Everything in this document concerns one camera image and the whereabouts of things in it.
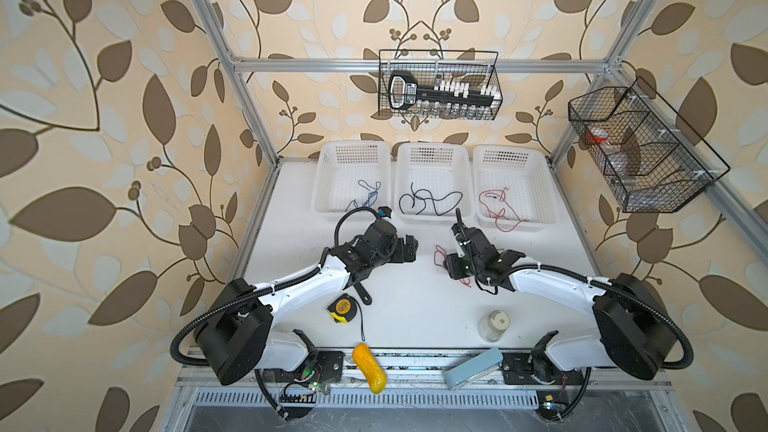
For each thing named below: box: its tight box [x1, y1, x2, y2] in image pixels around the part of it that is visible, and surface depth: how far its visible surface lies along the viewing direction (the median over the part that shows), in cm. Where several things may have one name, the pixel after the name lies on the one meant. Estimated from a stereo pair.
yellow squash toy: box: [352, 343, 388, 394], surface depth 73 cm
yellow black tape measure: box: [327, 293, 365, 342], surface depth 83 cm
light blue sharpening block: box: [443, 347, 503, 391], surface depth 73 cm
